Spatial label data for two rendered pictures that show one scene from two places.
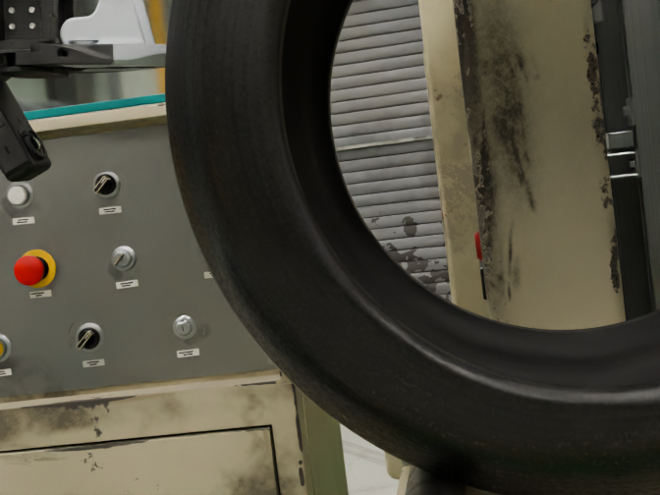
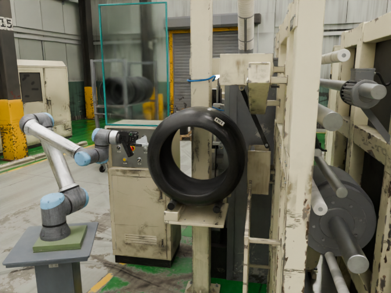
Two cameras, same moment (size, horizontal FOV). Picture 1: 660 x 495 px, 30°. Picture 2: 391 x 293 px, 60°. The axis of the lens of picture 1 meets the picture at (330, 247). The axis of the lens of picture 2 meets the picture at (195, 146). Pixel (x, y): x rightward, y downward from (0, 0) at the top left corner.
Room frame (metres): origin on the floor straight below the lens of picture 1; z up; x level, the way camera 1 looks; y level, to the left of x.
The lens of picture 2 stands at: (-1.09, -0.32, 1.70)
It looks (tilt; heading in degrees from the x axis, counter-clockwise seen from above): 12 degrees down; 4
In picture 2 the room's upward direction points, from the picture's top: straight up
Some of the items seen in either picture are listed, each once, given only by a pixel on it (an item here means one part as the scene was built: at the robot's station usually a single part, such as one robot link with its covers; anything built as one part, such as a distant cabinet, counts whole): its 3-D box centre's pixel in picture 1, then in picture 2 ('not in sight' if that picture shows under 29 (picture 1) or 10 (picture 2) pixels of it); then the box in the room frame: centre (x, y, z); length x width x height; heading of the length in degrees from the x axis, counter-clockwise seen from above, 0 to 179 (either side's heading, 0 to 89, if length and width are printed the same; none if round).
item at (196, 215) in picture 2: not in sight; (198, 212); (0.98, -0.20, 0.80); 0.37 x 0.36 x 0.02; 83
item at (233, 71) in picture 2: not in sight; (247, 70); (0.82, -0.48, 1.71); 0.61 x 0.25 x 0.15; 173
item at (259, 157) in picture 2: not in sight; (258, 168); (1.15, -0.61, 1.05); 0.20 x 0.15 x 0.30; 173
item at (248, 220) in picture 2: not in sight; (247, 255); (0.71, -0.51, 0.65); 0.90 x 0.02 x 0.70; 173
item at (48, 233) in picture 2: not in sight; (54, 228); (0.92, 0.75, 0.69); 0.19 x 0.19 x 0.10
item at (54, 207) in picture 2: not in sight; (54, 208); (0.94, 0.75, 0.82); 0.17 x 0.15 x 0.18; 158
